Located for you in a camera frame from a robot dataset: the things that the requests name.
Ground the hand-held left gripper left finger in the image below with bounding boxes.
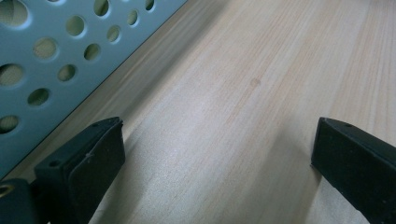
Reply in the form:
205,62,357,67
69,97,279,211
33,116,126,224

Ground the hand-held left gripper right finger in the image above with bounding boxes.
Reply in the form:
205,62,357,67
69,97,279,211
310,117,396,224

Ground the grey perforated metal panel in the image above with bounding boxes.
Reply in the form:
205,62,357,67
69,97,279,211
0,0,189,181

